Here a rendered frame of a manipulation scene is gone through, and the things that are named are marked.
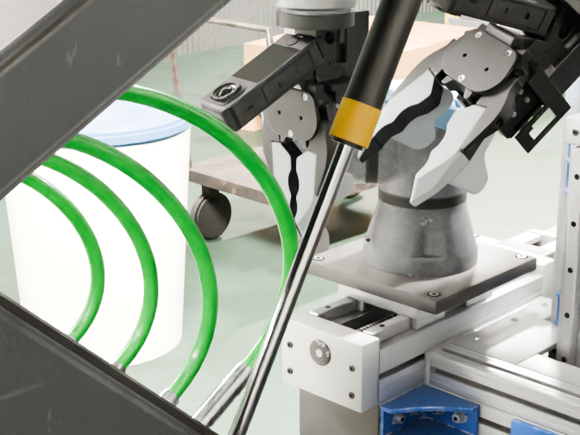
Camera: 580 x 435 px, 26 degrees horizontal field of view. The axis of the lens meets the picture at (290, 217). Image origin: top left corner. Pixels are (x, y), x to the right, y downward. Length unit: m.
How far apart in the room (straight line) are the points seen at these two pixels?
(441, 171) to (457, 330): 0.70
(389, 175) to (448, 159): 0.62
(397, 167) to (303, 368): 0.28
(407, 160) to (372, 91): 1.01
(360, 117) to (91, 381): 0.18
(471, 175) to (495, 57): 0.10
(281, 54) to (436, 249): 0.56
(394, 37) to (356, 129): 0.04
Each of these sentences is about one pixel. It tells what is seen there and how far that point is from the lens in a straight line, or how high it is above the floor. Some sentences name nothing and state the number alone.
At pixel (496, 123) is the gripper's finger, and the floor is 1.37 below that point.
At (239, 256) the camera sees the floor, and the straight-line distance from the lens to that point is 4.79.
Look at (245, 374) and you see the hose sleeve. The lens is 1.01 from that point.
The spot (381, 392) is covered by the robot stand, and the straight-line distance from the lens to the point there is 1.57.
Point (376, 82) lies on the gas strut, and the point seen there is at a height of 1.48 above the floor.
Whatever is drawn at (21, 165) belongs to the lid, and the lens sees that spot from 0.41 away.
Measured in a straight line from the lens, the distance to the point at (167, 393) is 1.08.
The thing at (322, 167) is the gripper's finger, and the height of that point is 1.30.
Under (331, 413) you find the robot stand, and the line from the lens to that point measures 1.63.
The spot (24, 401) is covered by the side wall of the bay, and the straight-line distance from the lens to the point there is 0.46.
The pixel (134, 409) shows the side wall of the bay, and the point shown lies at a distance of 0.49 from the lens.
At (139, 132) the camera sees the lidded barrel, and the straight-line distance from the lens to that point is 3.63.
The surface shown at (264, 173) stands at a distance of 0.96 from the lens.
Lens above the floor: 1.59
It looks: 18 degrees down
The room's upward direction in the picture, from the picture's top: straight up
